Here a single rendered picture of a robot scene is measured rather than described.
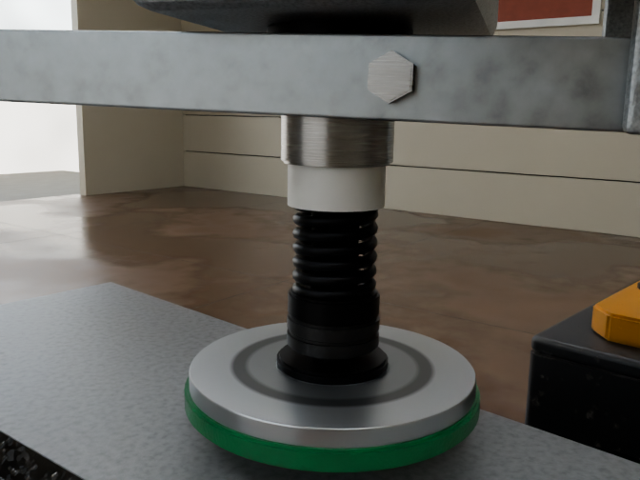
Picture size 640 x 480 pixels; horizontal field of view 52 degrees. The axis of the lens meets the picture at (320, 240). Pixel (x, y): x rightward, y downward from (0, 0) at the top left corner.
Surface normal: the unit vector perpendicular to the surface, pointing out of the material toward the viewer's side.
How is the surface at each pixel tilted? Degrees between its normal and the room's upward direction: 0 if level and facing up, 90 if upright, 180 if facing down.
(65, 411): 0
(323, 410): 0
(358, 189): 90
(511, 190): 90
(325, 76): 90
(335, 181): 90
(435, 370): 0
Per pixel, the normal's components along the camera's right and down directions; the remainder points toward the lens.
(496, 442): 0.02, -0.98
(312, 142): -0.39, 0.17
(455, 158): -0.59, 0.14
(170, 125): 0.81, 0.13
